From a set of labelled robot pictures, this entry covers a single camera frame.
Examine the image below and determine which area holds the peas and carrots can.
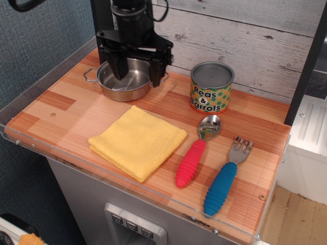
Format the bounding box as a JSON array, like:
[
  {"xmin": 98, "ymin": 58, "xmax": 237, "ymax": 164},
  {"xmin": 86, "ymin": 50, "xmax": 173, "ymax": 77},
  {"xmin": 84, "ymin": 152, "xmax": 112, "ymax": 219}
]
[{"xmin": 190, "ymin": 61, "xmax": 235, "ymax": 114}]

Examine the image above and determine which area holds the white toy cabinet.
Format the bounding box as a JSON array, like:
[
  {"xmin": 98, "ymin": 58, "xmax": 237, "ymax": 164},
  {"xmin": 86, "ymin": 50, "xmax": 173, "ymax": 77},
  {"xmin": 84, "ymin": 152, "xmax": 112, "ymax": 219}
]
[{"xmin": 276, "ymin": 95, "xmax": 326, "ymax": 204}]

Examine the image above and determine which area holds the clear acrylic table guard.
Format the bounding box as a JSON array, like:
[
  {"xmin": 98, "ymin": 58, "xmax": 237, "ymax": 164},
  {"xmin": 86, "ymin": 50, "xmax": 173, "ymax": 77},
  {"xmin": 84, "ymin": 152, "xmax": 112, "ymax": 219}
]
[{"xmin": 1, "ymin": 39, "xmax": 290, "ymax": 244}]

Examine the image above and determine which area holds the blue handled fork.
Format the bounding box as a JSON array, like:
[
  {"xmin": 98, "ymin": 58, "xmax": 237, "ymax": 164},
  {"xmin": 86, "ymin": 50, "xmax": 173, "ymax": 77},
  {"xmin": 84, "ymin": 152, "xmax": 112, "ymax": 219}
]
[{"xmin": 203, "ymin": 136, "xmax": 253, "ymax": 217}]

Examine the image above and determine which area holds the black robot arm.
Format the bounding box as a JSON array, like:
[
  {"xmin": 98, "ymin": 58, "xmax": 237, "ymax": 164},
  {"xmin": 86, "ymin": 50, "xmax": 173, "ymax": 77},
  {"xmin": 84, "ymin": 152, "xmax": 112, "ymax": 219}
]
[{"xmin": 97, "ymin": 1, "xmax": 173, "ymax": 87}]

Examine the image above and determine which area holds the silver dispenser button panel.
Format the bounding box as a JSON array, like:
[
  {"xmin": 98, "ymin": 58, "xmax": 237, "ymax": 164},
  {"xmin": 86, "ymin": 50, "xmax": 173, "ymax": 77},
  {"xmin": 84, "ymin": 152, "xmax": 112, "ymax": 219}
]
[{"xmin": 104, "ymin": 202, "xmax": 168, "ymax": 244}]

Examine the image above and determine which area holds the red handled spoon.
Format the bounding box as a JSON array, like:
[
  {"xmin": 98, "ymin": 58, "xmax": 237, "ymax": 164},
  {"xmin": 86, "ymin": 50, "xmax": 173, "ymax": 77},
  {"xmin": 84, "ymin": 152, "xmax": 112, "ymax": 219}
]
[{"xmin": 175, "ymin": 115, "xmax": 221, "ymax": 188}]

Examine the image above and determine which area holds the grey toy fridge cabinet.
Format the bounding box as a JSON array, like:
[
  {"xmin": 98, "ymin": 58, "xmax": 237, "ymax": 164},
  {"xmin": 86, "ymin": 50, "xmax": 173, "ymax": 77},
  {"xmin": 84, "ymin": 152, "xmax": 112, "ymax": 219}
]
[{"xmin": 48, "ymin": 159, "xmax": 233, "ymax": 244}]

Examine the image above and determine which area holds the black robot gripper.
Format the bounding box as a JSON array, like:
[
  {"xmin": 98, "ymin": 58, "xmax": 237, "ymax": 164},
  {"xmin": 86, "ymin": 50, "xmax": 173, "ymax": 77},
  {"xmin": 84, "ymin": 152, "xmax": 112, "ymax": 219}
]
[{"xmin": 97, "ymin": 10, "xmax": 173, "ymax": 87}]

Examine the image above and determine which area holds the orange object at corner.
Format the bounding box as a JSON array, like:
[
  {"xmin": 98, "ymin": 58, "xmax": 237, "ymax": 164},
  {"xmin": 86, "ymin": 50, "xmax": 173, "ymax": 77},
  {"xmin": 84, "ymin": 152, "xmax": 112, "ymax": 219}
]
[{"xmin": 18, "ymin": 233, "xmax": 45, "ymax": 245}]

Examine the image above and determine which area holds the yellow rag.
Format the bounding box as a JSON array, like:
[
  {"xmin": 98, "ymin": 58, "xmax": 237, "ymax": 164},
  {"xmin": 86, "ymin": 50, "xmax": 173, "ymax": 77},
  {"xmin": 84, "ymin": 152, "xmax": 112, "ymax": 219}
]
[{"xmin": 88, "ymin": 106, "xmax": 187, "ymax": 183}]

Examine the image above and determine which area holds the small steel pot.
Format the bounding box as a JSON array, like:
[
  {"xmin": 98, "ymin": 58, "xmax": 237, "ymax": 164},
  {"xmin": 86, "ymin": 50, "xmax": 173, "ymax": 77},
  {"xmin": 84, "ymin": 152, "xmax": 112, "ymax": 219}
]
[{"xmin": 83, "ymin": 58, "xmax": 153, "ymax": 102}]

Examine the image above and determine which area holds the black braided cable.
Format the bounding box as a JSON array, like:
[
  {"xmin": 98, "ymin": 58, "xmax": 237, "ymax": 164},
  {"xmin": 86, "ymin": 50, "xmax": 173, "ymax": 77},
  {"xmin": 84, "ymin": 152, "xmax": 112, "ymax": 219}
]
[{"xmin": 7, "ymin": 0, "xmax": 44, "ymax": 13}]

